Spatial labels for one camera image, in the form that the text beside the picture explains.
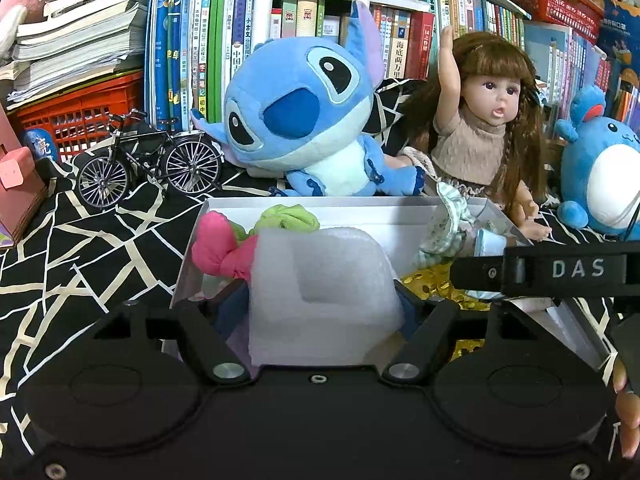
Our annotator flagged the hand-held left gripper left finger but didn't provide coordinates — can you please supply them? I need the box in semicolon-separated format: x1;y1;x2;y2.
90;280;252;386

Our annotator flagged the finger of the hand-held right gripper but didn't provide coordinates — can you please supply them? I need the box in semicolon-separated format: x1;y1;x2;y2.
448;255;507;292

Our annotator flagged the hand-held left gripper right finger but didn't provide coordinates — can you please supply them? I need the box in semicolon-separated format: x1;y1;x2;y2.
381;285;556;386

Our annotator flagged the gold sequin pillow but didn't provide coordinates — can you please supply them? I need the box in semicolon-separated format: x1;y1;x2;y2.
400;260;493;361

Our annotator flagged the green striped cloth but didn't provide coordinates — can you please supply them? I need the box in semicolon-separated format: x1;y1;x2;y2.
412;182;481;268

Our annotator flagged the mauve cloth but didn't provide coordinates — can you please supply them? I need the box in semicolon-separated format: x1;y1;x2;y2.
505;297;558;313

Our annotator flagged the pink and green plush toy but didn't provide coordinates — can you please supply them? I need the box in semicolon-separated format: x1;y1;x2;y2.
191;203;321;281

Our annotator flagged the white foam sheet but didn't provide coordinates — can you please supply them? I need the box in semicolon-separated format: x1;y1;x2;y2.
247;225;406;367

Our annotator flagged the white cardboard box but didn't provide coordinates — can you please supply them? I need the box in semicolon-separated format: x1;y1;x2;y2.
170;196;618;372

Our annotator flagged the person's right hand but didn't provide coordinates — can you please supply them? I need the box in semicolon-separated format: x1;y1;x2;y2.
612;357;640;461

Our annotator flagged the round blue mouse plush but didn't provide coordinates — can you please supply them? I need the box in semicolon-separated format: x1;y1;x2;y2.
555;84;640;241

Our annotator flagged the long-haired baby doll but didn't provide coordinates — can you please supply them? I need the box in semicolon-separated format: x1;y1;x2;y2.
400;25;553;246

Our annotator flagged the black white patterned blanket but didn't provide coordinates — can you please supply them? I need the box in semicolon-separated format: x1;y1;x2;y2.
0;77;640;461

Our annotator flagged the black model bicycle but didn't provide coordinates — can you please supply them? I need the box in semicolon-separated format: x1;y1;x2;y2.
76;109;225;210

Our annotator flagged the row of blue boxed books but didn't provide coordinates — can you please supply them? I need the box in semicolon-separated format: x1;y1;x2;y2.
522;22;640;141

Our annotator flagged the blue alien plush toy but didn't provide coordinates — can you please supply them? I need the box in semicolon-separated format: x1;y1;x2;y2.
190;0;426;198

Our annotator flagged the blue cardboard box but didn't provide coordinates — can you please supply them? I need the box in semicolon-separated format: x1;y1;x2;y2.
592;0;640;106

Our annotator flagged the pink model house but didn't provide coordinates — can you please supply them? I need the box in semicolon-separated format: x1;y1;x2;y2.
0;105;48;251

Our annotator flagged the red plastic crate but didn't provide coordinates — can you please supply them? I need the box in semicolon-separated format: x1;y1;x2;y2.
7;70;146;161

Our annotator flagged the blue round tag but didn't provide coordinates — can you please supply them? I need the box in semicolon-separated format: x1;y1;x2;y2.
20;129;61;163

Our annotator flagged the red mesh basket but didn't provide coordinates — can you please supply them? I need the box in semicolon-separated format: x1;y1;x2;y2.
505;0;606;45

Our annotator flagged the row of colourful upright books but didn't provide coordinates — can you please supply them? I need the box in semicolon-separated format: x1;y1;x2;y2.
145;0;526;126

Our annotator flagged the stack of lying books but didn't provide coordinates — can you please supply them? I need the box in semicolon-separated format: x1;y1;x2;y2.
0;0;148;106

